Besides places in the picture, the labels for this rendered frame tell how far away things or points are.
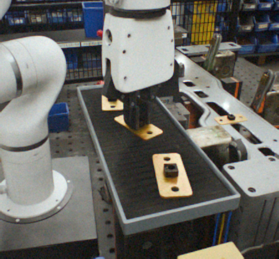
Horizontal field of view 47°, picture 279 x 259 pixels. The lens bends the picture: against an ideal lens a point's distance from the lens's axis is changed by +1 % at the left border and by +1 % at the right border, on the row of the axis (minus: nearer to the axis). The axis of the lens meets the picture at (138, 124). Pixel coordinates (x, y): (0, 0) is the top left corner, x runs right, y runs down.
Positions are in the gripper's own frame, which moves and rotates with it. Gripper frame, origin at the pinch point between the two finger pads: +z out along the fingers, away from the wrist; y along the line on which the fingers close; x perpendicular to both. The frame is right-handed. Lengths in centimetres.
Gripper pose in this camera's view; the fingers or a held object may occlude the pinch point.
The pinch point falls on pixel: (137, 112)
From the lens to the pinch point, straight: 49.4
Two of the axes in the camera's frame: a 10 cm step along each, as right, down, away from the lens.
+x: -6.2, -4.0, 6.8
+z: 0.0, 8.6, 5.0
